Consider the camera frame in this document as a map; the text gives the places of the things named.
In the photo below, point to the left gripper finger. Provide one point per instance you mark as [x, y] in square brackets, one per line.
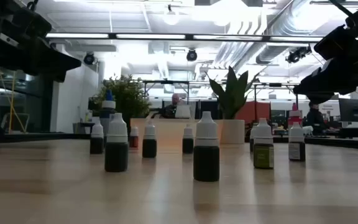
[33, 57]
[61, 74]

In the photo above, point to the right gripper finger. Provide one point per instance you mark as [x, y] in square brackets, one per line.
[320, 93]
[346, 76]

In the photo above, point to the large blue food coloring bottle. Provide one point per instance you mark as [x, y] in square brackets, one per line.
[107, 113]

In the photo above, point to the small dark purple dropper bottle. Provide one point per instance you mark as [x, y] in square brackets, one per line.
[297, 151]

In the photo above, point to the small white-labelled dropper bottle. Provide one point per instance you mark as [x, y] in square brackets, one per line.
[251, 133]

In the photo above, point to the small olive-labelled dropper bottle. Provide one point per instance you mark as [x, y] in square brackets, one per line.
[263, 155]

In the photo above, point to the small blue dropper bottle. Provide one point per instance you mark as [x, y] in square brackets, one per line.
[116, 155]

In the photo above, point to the small orange-red dropper bottle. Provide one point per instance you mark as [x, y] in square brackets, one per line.
[134, 141]

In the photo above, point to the small dark green dropper bottle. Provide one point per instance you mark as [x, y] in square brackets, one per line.
[149, 147]

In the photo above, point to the small red dropper bottle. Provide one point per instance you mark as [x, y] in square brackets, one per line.
[206, 161]

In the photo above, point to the small black dropper bottle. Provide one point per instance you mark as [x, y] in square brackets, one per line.
[187, 145]

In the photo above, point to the large pink food coloring bottle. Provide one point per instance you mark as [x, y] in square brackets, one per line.
[295, 119]

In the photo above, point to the person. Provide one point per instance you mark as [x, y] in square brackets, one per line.
[169, 110]
[315, 119]

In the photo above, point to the black ceiling spotlight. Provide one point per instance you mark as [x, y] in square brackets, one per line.
[191, 55]
[297, 54]
[89, 58]

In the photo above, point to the black monitor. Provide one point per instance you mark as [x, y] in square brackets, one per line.
[353, 110]

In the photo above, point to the black desk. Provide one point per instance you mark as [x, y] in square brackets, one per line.
[353, 132]

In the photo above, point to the orange partition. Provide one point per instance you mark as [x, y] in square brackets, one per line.
[256, 112]

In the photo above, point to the bushy green potted plant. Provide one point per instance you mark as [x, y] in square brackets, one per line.
[126, 96]

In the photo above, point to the snake plant in white pot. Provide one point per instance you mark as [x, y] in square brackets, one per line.
[233, 130]

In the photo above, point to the long white light bar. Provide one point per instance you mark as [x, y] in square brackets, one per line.
[151, 36]

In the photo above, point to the orange translucent plastic bin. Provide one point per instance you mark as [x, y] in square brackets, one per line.
[169, 133]

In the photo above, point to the white globe lamp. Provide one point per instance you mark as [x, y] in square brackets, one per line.
[171, 17]

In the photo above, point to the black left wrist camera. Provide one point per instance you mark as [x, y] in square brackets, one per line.
[36, 25]

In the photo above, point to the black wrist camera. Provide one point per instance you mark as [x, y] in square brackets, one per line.
[36, 25]
[334, 42]

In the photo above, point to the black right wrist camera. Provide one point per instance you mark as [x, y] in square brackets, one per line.
[334, 42]

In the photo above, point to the black metal frame stand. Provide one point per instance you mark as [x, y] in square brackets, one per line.
[275, 84]
[166, 82]

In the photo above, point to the silver ventilation duct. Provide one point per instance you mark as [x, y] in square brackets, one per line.
[278, 28]

